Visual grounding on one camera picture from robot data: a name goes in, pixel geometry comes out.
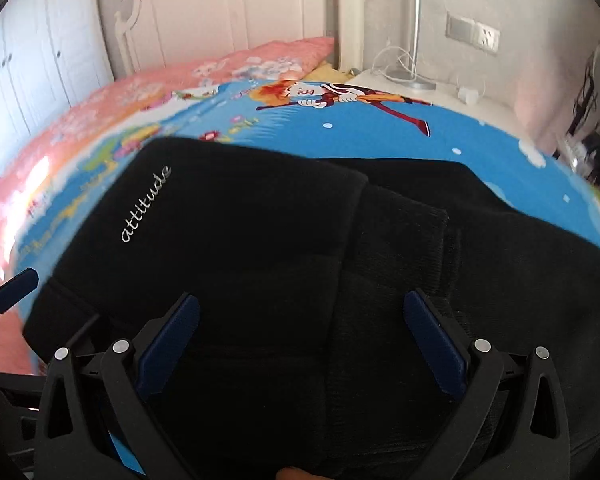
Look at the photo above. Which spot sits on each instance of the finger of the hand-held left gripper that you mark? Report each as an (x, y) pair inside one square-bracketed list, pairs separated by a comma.
[(80, 334), (12, 290)]

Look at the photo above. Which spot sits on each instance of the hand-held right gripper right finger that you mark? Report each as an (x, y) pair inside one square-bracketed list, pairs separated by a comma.
[(437, 350)]

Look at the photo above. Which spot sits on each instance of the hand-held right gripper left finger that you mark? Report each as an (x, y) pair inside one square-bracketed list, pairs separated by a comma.
[(167, 350)]

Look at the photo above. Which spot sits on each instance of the black pants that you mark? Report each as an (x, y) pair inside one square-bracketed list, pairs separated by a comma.
[(260, 240)]

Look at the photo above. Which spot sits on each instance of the blue cartoon printed bedsheet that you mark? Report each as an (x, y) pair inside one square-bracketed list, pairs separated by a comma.
[(380, 135)]

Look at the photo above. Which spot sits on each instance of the white wardrobe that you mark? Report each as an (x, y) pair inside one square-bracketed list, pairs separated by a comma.
[(35, 60)]

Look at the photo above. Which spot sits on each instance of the white bedside table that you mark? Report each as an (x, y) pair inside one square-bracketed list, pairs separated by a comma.
[(445, 102)]

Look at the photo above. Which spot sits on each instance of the yellow pillow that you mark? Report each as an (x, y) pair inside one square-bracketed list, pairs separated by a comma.
[(327, 72)]

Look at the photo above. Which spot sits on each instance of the pink floral pillow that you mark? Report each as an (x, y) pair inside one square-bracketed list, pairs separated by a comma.
[(280, 57)]

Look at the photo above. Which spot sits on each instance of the silver desk lamp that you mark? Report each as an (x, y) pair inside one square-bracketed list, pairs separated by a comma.
[(416, 35)]

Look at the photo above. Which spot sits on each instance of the white wooden headboard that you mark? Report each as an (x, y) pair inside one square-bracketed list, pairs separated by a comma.
[(220, 10)]

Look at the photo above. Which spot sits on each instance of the grey wall outlet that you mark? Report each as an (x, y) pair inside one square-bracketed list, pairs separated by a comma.
[(472, 31)]

